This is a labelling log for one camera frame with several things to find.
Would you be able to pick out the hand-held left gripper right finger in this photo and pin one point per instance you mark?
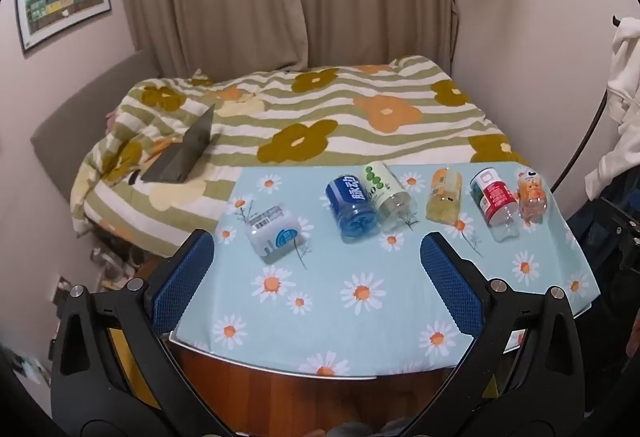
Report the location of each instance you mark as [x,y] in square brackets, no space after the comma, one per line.
[451,289]

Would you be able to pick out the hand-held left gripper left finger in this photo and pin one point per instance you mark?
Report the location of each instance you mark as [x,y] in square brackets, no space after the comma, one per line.
[184,284]

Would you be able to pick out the floor clutter pile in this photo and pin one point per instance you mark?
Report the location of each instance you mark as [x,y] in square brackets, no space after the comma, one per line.
[112,262]

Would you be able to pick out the light blue daisy tablecloth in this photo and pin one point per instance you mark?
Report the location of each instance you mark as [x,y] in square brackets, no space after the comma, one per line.
[360,297]

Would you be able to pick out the yellow juice bottle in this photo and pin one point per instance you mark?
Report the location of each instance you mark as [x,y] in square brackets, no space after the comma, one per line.
[444,198]

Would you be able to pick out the red-label clear bottle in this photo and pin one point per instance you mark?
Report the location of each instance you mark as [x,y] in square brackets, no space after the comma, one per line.
[495,204]

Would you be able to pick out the white-label plastic bottle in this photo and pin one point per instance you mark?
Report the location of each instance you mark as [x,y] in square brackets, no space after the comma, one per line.
[272,233]

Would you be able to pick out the green-dotted clear bottle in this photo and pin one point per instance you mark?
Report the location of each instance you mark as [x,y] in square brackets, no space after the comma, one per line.
[389,197]

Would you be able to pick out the blue plastic bottle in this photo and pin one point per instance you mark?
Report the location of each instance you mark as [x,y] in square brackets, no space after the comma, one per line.
[350,209]

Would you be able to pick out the dark grey laptop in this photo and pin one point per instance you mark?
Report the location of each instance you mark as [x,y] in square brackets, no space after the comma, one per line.
[182,152]

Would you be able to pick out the grey bed headboard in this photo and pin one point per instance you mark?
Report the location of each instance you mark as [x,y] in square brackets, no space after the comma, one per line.
[75,127]

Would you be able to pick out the black curved hoop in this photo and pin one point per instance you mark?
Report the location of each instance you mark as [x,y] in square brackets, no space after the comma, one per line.
[590,137]

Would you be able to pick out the striped flower blanket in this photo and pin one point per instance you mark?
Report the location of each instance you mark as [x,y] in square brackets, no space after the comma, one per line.
[320,117]

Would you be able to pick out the white hanging garment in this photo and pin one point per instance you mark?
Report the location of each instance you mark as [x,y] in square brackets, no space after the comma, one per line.
[622,117]

